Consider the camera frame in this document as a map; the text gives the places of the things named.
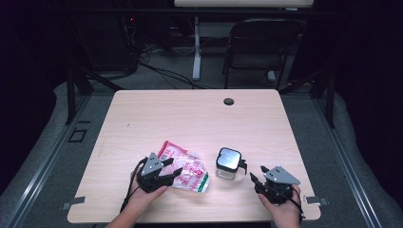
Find aluminium floor rail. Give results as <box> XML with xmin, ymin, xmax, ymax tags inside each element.
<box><xmin>312</xmin><ymin>94</ymin><xmax>385</xmax><ymax>228</ymax></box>
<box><xmin>4</xmin><ymin>94</ymin><xmax>93</xmax><ymax>228</ymax></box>

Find black metal frame stand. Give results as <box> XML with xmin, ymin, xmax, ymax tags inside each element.
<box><xmin>278</xmin><ymin>67</ymin><xmax>337</xmax><ymax>129</ymax></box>
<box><xmin>65</xmin><ymin>67</ymin><xmax>125</xmax><ymax>126</ymax></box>

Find person's right hand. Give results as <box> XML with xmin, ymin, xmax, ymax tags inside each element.
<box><xmin>258</xmin><ymin>184</ymin><xmax>302</xmax><ymax>221</ymax></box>

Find grey tape piece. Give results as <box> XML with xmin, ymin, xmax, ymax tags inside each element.
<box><xmin>303</xmin><ymin>195</ymin><xmax>330</xmax><ymax>206</ymax></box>
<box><xmin>61</xmin><ymin>196</ymin><xmax>86</xmax><ymax>211</ymax></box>

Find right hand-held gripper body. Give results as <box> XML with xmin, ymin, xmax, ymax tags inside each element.
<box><xmin>257</xmin><ymin>164</ymin><xmax>301</xmax><ymax>205</ymax></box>

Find red and white plastic bag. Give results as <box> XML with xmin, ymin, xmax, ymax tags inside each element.
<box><xmin>157</xmin><ymin>140</ymin><xmax>211</xmax><ymax>194</ymax></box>

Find hand-held gripper black cable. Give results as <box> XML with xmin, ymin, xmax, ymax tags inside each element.
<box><xmin>120</xmin><ymin>156</ymin><xmax>149</xmax><ymax>213</ymax></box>
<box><xmin>281</xmin><ymin>188</ymin><xmax>306</xmax><ymax>221</ymax></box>

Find white desk leg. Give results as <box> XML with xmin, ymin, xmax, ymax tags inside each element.
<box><xmin>191</xmin><ymin>15</ymin><xmax>203</xmax><ymax>82</ymax></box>

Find left hand-held gripper black cable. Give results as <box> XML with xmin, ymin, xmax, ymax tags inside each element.
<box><xmin>120</xmin><ymin>156</ymin><xmax>149</xmax><ymax>213</ymax></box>

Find person's left hand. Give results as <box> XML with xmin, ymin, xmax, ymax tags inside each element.
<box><xmin>126</xmin><ymin>172</ymin><xmax>169</xmax><ymax>210</ymax></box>

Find black equipment with red light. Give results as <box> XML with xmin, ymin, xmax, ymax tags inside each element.
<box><xmin>67</xmin><ymin>13</ymin><xmax>141</xmax><ymax>75</ymax></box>

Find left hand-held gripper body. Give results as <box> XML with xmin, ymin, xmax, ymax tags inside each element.
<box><xmin>135</xmin><ymin>152</ymin><xmax>176</xmax><ymax>194</ymax></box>

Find right hand-held gripper black cable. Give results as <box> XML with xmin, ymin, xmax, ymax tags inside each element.
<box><xmin>281</xmin><ymin>188</ymin><xmax>306</xmax><ymax>221</ymax></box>

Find black folding chair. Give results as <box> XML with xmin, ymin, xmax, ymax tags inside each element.
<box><xmin>222</xmin><ymin>18</ymin><xmax>306</xmax><ymax>91</ymax></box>

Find black floor cables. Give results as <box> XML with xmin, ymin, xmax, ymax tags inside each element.
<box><xmin>137</xmin><ymin>44</ymin><xmax>210</xmax><ymax>90</ymax></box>

